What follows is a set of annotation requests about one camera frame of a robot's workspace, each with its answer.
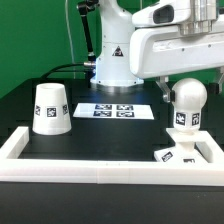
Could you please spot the white lamp shade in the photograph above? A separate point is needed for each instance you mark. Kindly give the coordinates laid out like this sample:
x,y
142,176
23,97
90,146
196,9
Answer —
x,y
51,111

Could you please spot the white U-shaped frame barrier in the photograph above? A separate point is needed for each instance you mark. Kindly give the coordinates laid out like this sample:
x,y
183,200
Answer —
x,y
15,169

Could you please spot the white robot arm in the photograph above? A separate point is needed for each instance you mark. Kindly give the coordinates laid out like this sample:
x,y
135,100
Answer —
x,y
113,72

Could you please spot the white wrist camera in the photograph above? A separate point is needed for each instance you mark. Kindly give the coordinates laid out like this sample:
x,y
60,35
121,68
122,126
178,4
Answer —
x,y
164,12

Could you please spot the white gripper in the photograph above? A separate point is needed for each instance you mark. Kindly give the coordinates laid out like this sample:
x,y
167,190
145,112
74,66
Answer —
x,y
163,51

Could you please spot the white lamp base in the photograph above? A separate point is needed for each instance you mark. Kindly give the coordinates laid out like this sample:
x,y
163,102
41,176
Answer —
x,y
183,151

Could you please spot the white marker tag sheet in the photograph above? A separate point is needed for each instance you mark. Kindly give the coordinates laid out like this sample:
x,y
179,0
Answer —
x,y
113,111

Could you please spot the white lamp bulb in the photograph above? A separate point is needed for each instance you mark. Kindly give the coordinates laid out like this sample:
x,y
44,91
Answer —
x,y
190,98

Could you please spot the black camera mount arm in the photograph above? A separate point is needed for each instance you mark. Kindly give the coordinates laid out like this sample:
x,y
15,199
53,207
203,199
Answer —
x,y
84,7

